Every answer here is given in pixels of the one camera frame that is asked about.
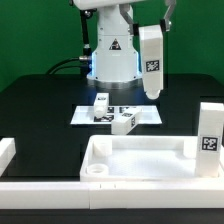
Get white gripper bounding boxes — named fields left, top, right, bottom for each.
left=72, top=0, right=176, bottom=36

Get white desk tabletop tray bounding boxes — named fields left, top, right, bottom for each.
left=80, top=135, right=224, bottom=182

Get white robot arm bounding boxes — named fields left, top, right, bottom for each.
left=71, top=0, right=176, bottom=98

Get black cables at base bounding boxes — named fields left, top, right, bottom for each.
left=45, top=0, right=101, bottom=76

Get white marker base plate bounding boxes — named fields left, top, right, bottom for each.
left=70, top=105, right=162, bottom=125

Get white L-shaped fence wall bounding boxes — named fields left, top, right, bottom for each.
left=0, top=137, right=224, bottom=211

